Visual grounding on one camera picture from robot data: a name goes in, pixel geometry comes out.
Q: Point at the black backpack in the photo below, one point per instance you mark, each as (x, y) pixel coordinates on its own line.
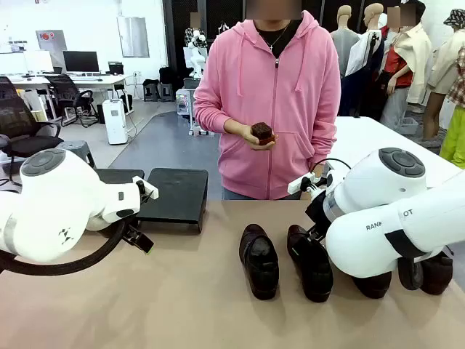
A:
(168, 74)

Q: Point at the person in pink hoodie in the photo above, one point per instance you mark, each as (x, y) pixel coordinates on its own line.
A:
(269, 109)

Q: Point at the person left hand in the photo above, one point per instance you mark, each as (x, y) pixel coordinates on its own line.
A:
(318, 171)

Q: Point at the grey plastic stool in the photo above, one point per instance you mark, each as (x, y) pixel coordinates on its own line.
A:
(78, 147)

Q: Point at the white air purifier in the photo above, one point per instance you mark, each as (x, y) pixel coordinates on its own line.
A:
(115, 123)

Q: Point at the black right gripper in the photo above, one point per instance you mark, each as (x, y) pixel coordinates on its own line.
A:
(316, 214)

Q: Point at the person left forearm pink sleeve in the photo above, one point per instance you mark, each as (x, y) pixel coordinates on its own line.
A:
(325, 138)

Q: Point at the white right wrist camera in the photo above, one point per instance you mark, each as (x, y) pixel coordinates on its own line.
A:
(298, 184)

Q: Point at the mannequin beige coat bucket hat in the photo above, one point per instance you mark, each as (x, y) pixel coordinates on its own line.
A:
(445, 62)

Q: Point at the mannequin neon yellow trousers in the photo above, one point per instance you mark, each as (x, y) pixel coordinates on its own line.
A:
(454, 138)

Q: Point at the white computer monitor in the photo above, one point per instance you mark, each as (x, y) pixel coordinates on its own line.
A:
(12, 63)
(38, 60)

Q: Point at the silver wall panel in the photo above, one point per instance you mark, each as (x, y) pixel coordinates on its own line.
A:
(133, 36)

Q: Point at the black equipment cart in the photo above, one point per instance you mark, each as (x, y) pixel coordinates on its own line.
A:
(190, 85)

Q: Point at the black computer monitor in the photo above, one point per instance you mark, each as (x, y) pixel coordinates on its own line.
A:
(80, 61)

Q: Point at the white office desk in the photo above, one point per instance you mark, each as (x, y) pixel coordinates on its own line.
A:
(101, 80)

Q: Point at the person right hand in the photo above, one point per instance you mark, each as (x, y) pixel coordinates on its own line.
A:
(239, 131)

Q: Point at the black mesh office chair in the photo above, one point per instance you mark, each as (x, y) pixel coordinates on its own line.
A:
(14, 120)

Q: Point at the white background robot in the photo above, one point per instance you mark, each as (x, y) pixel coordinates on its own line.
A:
(196, 60)

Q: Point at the mannequin in grey shirt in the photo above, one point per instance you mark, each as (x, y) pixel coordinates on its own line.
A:
(345, 43)

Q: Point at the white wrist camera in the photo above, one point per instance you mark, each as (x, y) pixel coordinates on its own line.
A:
(298, 184)
(150, 191)

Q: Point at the grey board red signs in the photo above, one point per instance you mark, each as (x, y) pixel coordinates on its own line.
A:
(58, 41)

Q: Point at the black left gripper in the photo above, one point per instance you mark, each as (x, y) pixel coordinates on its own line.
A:
(143, 192)

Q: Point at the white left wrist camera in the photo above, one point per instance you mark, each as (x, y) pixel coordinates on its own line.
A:
(150, 191)

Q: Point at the mannequin red top cream jacket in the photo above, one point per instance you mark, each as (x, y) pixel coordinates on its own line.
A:
(417, 47)

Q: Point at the computer tower with lights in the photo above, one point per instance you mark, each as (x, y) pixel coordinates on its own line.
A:
(183, 102)

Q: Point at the mannequin white navy jacket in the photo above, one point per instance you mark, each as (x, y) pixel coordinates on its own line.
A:
(363, 54)

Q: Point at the black plastic stool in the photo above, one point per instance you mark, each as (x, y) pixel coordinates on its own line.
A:
(150, 91)
(167, 92)

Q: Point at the black metal shoe stand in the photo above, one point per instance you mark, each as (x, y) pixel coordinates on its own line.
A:
(116, 176)
(174, 196)

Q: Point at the grey plastic crate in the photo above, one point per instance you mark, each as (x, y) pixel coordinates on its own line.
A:
(408, 125)

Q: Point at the white table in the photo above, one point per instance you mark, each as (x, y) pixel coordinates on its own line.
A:
(363, 138)

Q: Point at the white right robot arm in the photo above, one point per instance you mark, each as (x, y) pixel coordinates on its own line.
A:
(363, 247)

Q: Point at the black leather shoe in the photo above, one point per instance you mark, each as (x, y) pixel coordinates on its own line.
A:
(312, 276)
(259, 265)
(437, 276)
(374, 289)

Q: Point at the black desktop printer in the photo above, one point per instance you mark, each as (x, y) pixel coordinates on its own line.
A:
(116, 68)

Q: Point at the person right forearm pink sleeve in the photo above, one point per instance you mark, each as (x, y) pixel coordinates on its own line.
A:
(209, 116)

